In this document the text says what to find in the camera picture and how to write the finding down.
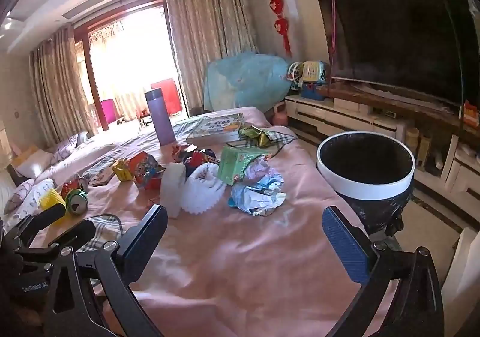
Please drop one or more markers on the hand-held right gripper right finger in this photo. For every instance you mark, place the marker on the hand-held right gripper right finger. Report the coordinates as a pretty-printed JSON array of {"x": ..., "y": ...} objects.
[{"x": 345, "y": 243}]

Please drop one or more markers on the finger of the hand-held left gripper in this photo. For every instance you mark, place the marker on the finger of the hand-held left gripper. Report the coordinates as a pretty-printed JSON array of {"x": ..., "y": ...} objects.
[
  {"x": 45, "y": 215},
  {"x": 80, "y": 232}
]

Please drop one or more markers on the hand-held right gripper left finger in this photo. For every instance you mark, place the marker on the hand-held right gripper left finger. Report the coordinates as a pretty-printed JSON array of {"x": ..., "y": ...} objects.
[{"x": 146, "y": 243}]

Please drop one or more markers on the yellow pleated paper cup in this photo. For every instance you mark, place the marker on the yellow pleated paper cup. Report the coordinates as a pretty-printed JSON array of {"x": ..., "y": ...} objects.
[{"x": 50, "y": 198}]

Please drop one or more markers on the crushed green can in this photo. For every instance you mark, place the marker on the crushed green can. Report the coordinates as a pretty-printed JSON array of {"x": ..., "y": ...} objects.
[{"x": 77, "y": 204}]

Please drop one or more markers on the white-rimmed black trash bin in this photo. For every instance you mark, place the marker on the white-rimmed black trash bin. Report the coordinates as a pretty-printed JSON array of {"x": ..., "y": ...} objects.
[{"x": 360, "y": 190}]

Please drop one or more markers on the white translucent bottle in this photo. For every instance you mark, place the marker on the white translucent bottle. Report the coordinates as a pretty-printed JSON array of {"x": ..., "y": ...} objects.
[{"x": 173, "y": 187}]

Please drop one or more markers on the colourful snack packet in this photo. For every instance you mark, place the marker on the colourful snack packet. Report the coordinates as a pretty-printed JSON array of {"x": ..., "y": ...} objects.
[{"x": 148, "y": 170}]

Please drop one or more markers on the yellow snack packet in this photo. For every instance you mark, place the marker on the yellow snack packet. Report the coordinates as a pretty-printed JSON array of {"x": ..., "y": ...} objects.
[{"x": 123, "y": 170}]

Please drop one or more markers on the white foam fruit net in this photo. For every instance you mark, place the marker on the white foam fruit net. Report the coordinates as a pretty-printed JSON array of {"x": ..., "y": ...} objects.
[{"x": 200, "y": 189}]

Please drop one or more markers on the red blue snack wrapper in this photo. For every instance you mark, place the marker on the red blue snack wrapper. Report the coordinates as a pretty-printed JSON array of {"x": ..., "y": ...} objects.
[{"x": 198, "y": 159}]

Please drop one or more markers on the white paper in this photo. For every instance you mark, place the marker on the white paper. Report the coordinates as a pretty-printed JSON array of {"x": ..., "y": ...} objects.
[{"x": 264, "y": 174}]

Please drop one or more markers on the green cardboard box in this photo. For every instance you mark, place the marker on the green cardboard box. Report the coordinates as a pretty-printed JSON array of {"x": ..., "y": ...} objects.
[{"x": 236, "y": 164}]

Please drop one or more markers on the patterned pillow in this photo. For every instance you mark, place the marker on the patterned pillow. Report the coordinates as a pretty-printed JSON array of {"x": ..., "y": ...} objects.
[
  {"x": 26, "y": 196},
  {"x": 69, "y": 145}
]

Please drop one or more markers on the white cushion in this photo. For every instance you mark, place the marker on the white cushion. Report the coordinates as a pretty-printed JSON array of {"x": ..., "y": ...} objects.
[{"x": 35, "y": 164}]

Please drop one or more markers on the beige tall box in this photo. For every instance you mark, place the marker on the beige tall box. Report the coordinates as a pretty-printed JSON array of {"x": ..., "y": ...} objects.
[{"x": 424, "y": 151}]

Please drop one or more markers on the pink chair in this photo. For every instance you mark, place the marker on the pink chair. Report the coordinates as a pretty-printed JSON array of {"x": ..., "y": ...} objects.
[{"x": 109, "y": 112}]

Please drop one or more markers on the yellow stacked jars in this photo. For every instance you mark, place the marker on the yellow stacked jars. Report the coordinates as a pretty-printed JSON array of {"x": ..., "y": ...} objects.
[{"x": 412, "y": 142}]

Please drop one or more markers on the white furniture panel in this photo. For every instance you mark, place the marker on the white furniture panel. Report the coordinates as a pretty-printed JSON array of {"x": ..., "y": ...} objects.
[{"x": 463, "y": 277}]

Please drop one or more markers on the beige patterned curtain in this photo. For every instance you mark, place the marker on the beige patterned curtain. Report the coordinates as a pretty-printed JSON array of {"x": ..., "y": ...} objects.
[
  {"x": 56, "y": 89},
  {"x": 210, "y": 40}
]

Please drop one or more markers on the white television cabinet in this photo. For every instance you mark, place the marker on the white television cabinet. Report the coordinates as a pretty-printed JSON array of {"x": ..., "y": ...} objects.
[{"x": 337, "y": 115}]

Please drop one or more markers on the purple thermos bottle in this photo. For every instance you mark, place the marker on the purple thermos bottle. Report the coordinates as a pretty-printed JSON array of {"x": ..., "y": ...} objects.
[{"x": 160, "y": 115}]

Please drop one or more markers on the gold foil wrapper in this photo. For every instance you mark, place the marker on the gold foil wrapper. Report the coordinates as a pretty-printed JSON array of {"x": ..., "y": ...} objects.
[{"x": 258, "y": 136}]

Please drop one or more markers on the illustrated book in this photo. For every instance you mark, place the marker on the illustrated book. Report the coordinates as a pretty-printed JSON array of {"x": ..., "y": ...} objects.
[{"x": 217, "y": 125}]

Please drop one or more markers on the pink kettlebell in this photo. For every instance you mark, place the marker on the pink kettlebell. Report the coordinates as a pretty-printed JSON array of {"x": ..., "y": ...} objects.
[{"x": 280, "y": 117}]

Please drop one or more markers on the red chair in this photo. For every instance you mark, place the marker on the red chair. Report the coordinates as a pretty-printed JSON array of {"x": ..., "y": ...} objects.
[{"x": 168, "y": 97}]

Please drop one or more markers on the yellow blue toy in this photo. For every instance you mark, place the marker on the yellow blue toy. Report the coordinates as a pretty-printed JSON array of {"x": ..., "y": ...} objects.
[{"x": 314, "y": 74}]

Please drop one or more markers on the white small fan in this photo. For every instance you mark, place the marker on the white small fan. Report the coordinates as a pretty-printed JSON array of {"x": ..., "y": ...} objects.
[{"x": 295, "y": 74}]

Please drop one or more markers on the balcony sliding door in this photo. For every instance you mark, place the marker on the balcony sliding door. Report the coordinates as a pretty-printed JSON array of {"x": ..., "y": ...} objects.
[{"x": 127, "y": 59}]

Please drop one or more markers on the red small box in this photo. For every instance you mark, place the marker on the red small box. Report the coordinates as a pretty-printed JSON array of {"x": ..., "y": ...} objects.
[{"x": 470, "y": 112}]

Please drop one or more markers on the light blue cover cloth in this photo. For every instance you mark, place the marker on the light blue cover cloth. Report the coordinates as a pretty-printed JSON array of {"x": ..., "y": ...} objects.
[{"x": 247, "y": 78}]

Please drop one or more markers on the black flat television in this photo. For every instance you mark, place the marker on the black flat television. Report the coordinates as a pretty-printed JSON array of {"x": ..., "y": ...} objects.
[{"x": 393, "y": 33}]

